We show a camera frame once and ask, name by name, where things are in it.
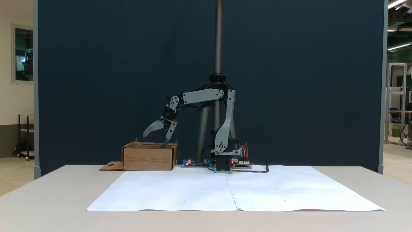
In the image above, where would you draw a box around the framed wall window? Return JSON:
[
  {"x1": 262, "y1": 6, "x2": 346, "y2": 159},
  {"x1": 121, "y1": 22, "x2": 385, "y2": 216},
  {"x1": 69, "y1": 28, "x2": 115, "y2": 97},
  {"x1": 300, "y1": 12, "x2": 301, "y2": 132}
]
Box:
[{"x1": 12, "y1": 24, "x2": 34, "y2": 85}]

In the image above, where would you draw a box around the aluminium profile frame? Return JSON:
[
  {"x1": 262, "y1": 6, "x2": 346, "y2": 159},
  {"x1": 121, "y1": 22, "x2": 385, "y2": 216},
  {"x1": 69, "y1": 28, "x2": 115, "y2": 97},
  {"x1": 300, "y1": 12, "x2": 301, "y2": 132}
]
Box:
[{"x1": 385, "y1": 62, "x2": 407, "y2": 146}]

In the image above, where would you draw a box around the circuit board with blue parts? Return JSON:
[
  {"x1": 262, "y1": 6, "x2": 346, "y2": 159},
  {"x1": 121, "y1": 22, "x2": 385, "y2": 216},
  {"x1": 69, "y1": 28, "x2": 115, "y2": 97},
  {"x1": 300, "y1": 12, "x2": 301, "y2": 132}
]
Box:
[{"x1": 181, "y1": 158, "x2": 213, "y2": 169}]

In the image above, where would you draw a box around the circuit board with coloured wires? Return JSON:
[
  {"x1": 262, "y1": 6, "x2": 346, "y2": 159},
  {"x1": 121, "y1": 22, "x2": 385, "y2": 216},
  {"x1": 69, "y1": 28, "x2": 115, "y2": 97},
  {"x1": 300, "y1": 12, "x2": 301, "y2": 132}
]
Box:
[{"x1": 231, "y1": 142, "x2": 252, "y2": 169}]

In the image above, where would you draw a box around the black cable on table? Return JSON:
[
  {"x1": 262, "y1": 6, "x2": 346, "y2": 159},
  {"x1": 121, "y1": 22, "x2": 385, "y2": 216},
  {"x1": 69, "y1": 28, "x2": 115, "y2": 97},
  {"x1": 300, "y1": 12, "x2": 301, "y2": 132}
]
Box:
[{"x1": 232, "y1": 164, "x2": 269, "y2": 174}]

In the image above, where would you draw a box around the brown cardboard box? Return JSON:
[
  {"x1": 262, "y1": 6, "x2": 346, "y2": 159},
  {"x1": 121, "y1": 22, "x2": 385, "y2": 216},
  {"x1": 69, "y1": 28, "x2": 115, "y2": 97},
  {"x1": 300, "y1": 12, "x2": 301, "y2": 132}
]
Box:
[{"x1": 99, "y1": 138, "x2": 179, "y2": 171}]

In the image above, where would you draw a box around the white paper sheet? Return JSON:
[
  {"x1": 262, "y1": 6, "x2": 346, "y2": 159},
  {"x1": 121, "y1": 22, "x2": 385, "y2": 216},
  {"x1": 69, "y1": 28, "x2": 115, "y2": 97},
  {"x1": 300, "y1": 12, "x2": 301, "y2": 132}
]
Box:
[
  {"x1": 227, "y1": 166, "x2": 386, "y2": 212},
  {"x1": 86, "y1": 166, "x2": 239, "y2": 212}
]

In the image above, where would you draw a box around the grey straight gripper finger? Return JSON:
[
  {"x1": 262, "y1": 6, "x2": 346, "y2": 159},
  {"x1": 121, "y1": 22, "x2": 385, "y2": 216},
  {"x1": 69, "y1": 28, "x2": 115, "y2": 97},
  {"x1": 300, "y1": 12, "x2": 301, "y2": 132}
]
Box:
[{"x1": 160, "y1": 120, "x2": 178, "y2": 149}]

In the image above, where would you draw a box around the long black looped motor cable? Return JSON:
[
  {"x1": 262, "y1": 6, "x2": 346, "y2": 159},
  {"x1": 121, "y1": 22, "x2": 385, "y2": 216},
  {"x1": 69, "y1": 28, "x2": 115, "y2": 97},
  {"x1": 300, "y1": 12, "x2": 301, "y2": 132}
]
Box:
[{"x1": 200, "y1": 144, "x2": 215, "y2": 170}]

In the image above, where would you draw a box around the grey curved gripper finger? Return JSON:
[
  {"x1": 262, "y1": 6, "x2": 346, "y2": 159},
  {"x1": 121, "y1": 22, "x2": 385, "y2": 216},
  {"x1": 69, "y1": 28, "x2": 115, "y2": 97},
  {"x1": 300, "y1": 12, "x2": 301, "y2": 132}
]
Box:
[{"x1": 142, "y1": 120, "x2": 165, "y2": 138}]

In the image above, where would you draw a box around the dark shelf cart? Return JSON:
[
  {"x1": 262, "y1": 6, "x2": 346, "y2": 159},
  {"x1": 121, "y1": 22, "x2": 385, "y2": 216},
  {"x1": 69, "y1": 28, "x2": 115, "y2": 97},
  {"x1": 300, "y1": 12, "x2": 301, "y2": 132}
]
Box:
[{"x1": 14, "y1": 114, "x2": 35, "y2": 161}]

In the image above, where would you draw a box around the dark blue partition panel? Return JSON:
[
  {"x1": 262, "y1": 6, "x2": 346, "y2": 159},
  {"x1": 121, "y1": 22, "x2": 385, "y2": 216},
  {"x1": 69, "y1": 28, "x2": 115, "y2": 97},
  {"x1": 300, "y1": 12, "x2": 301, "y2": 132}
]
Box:
[{"x1": 33, "y1": 0, "x2": 387, "y2": 177}]

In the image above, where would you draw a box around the blue office chair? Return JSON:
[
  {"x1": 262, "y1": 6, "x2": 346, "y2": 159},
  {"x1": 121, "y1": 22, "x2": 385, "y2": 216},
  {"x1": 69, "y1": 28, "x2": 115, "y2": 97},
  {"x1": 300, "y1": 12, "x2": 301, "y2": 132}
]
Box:
[{"x1": 389, "y1": 107, "x2": 402, "y2": 125}]

